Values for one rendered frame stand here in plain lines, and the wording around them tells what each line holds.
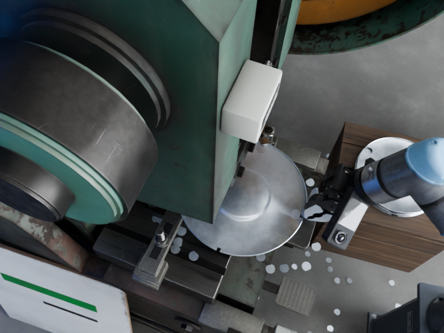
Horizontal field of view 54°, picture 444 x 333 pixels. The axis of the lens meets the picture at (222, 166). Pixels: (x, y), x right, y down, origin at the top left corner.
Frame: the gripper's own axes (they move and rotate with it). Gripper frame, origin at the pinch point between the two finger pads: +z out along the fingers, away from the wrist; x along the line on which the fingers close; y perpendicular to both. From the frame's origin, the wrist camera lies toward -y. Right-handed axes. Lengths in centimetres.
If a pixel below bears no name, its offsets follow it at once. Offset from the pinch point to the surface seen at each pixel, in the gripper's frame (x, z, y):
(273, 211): 5.8, 4.0, -0.6
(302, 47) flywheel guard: 17.7, -9.4, 31.6
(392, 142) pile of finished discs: -41, 27, 58
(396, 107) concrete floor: -65, 57, 107
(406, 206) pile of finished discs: -48, 23, 34
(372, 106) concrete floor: -54, 62, 104
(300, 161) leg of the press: -2.8, 15.4, 22.5
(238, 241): 10.4, 6.1, -9.8
